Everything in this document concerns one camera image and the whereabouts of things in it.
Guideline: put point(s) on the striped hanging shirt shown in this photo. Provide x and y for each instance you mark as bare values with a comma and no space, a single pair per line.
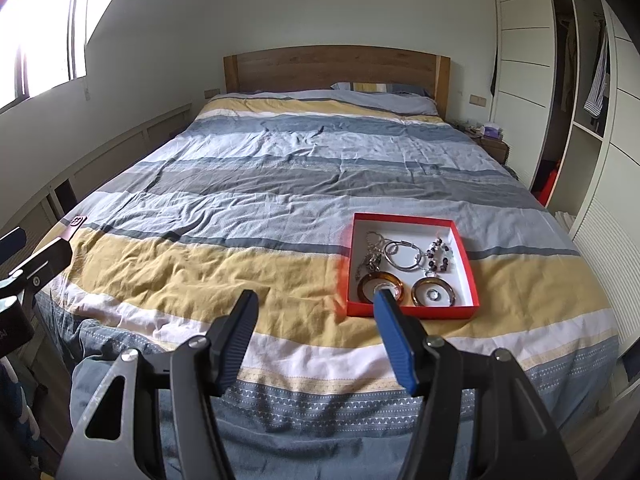
596,77

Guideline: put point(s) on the striped duvet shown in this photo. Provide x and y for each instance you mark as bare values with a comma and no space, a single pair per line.
250,185

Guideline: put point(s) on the low white wall cabinet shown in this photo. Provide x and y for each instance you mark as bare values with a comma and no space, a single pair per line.
100,160

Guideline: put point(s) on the silver bangle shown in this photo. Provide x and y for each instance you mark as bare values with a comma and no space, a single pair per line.
397,291

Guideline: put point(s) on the thin silver hoop earring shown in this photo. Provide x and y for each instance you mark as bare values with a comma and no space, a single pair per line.
373,235

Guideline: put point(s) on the wall socket plate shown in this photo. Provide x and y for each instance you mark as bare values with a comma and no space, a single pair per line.
212,93
477,100

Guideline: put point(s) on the red jewelry box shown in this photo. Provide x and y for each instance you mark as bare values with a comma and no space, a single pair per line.
440,312

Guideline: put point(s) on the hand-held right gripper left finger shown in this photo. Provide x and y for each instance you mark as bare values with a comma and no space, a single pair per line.
235,340

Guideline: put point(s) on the wooden headboard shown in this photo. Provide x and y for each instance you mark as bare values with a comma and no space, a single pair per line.
330,67

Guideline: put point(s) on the striped pillow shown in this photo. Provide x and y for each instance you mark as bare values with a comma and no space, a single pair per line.
370,87

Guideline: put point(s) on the person's left hand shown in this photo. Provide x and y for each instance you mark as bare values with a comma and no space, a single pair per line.
15,405

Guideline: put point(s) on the purple tissue box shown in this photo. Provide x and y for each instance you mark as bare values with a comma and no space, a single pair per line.
490,132

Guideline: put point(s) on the white wardrobe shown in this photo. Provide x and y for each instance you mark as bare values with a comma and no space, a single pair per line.
527,60

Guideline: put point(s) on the amber bangle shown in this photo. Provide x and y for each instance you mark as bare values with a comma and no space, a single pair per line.
362,287
416,294

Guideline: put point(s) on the twisted silver hoop earring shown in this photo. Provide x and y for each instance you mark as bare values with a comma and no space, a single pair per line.
406,270

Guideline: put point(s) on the grey pillow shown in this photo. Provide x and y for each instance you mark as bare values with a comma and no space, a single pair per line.
390,102

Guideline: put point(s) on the wooden nightstand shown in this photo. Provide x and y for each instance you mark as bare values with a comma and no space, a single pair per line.
495,149

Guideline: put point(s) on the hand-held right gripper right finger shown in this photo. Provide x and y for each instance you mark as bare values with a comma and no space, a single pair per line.
395,340

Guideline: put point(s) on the window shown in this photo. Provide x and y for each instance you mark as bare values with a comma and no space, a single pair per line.
40,25

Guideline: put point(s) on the red item in wardrobe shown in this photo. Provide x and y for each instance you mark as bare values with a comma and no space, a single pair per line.
547,186

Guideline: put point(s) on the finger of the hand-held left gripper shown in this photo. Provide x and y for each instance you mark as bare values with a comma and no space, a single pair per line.
45,260
12,242

